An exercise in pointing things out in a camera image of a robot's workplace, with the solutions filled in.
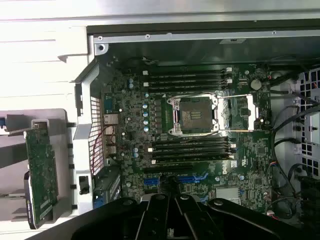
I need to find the silver chipset heat sink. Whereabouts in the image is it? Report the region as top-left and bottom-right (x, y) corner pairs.
(215, 187), (241, 201)

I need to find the silver perforated disk bay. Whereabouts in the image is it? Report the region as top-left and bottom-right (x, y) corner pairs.
(294, 66), (320, 176)

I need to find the black plastic shroud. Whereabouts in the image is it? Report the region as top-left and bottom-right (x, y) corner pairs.
(299, 176), (320, 240)

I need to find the black and silver PC case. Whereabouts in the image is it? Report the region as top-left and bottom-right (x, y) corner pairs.
(73, 23), (320, 240)

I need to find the silver rear port block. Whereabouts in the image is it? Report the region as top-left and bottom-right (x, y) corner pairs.
(102, 114), (119, 126)
(104, 136), (118, 156)
(103, 124), (116, 137)

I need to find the teal rear port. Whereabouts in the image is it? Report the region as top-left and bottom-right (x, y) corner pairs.
(103, 92), (114, 114)

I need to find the black cable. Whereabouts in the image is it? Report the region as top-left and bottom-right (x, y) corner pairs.
(271, 104), (309, 176)

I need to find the silver socket cover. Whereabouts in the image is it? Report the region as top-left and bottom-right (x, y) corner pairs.
(217, 94), (260, 132)

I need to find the red and black wire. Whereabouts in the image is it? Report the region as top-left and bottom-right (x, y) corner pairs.
(91, 126), (107, 174)

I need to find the CPU socket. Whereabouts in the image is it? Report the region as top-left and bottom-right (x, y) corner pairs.
(166, 96), (221, 137)

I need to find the grey parts rack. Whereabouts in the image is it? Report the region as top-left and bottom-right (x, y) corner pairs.
(0, 108), (76, 230)

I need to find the green motherboard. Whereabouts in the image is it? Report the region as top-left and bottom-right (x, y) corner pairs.
(101, 56), (273, 218)

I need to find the wire locking lever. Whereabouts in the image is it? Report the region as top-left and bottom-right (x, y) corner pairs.
(172, 128), (254, 137)
(172, 93), (251, 100)

